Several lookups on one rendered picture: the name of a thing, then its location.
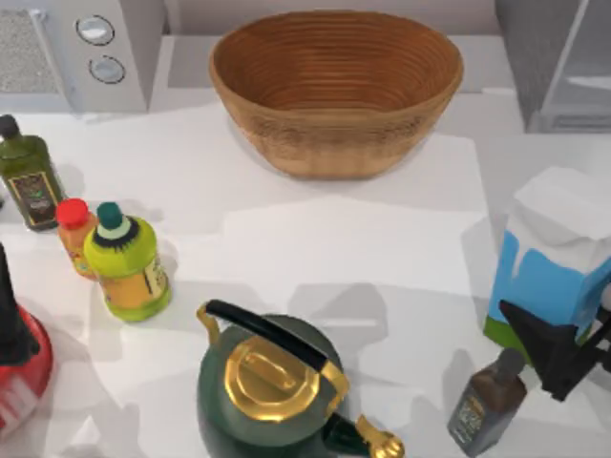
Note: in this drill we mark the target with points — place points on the brown woven basket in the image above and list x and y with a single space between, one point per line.
334 124

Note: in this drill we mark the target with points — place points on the blue and white carton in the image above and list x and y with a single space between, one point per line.
539 267

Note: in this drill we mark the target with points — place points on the green kettle with gold lid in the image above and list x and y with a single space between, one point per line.
267 391

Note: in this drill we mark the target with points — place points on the dark green oil bottle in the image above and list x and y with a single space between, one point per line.
29 176

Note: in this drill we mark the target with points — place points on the red and white bottle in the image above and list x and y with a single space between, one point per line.
24 386

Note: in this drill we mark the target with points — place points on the yellow-green bottle with green cap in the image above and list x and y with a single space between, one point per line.
129 267

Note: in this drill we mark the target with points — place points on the orange bottle with red cap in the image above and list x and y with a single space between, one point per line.
74 234

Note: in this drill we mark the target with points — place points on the brown bottle with grey cap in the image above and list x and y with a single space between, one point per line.
484 410

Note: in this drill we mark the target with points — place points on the round microwave knob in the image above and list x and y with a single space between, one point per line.
95 30
107 69

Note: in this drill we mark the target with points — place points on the pale microwave oven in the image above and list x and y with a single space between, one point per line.
52 52

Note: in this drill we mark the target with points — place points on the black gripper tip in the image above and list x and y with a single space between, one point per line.
10 310

